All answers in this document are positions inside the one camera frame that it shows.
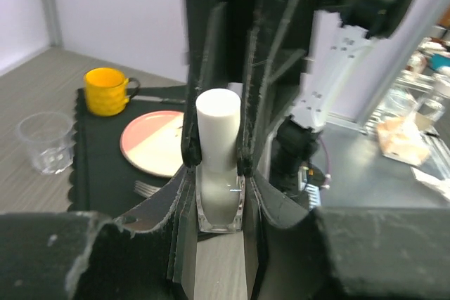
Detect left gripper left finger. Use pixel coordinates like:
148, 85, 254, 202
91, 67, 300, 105
1, 168, 195, 299

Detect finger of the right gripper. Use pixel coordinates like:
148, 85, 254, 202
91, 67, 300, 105
181, 0, 218, 167
237, 0, 316, 177

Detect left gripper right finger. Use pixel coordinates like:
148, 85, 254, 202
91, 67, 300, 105
244, 174, 449, 299

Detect white nail polish cap brush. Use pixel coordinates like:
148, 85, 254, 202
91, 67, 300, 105
195, 89, 241, 173

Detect white nail polish bottle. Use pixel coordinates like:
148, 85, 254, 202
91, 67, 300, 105
195, 165, 245, 234

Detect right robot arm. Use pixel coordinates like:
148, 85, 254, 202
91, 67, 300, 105
181, 0, 413, 190

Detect silver fork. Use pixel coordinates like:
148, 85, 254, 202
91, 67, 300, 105
134, 181, 160, 198

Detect black scalloped placemat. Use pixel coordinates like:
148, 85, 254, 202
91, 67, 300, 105
67, 89, 184, 217

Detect pink cream plate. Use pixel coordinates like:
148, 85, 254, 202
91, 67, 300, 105
120, 110, 184, 178

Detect silver knife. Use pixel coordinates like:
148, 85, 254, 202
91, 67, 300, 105
134, 96, 186, 105

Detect yellow mug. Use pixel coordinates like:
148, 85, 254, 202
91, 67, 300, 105
84, 67, 141, 117

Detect clear plastic cup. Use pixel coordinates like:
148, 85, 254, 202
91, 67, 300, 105
16, 111, 75, 175

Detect white cable duct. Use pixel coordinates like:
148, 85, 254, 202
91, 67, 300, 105
304, 185, 321, 210

